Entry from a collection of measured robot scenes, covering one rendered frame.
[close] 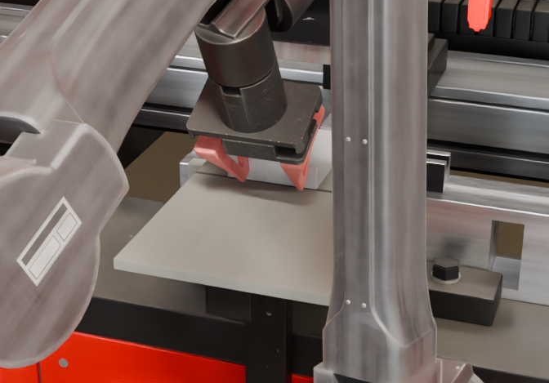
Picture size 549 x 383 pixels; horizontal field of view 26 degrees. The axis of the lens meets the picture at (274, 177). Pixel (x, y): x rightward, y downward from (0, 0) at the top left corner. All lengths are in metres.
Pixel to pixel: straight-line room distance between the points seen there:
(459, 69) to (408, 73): 0.69
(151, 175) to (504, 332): 2.44
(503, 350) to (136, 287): 0.35
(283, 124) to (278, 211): 0.09
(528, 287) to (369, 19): 0.49
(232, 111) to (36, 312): 0.52
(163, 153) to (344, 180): 2.89
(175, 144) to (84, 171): 3.21
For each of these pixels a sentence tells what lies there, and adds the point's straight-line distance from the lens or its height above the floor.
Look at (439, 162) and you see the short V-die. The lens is 1.13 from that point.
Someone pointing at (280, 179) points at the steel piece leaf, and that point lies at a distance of 1.07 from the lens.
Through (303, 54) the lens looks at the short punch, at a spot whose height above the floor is 1.09.
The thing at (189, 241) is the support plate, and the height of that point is 1.00.
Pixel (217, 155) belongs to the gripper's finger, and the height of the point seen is 1.05.
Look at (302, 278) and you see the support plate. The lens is 0.92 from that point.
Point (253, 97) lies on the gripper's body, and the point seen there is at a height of 1.12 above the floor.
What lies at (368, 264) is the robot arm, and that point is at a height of 1.10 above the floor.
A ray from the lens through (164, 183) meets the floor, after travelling 3.42.
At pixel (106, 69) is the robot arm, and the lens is 0.51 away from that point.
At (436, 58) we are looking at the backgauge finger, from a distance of 1.34.
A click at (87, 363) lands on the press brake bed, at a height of 0.79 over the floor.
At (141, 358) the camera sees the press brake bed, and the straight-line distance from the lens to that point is 1.17.
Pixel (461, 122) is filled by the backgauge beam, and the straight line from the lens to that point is 1.37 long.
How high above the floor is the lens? 1.46
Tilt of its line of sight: 25 degrees down
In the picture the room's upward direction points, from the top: straight up
